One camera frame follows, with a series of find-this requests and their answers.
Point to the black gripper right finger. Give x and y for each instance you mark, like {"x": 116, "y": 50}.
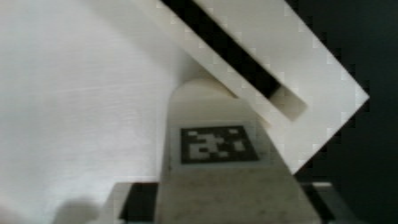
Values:
{"x": 327, "y": 202}

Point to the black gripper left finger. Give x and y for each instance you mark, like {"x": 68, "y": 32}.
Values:
{"x": 130, "y": 203}

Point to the white leg with tag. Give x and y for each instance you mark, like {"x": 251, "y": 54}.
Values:
{"x": 226, "y": 182}

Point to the white square tabletop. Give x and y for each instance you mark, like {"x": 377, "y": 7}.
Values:
{"x": 91, "y": 67}

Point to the white U-shaped fence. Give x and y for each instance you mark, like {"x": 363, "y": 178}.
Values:
{"x": 320, "y": 96}

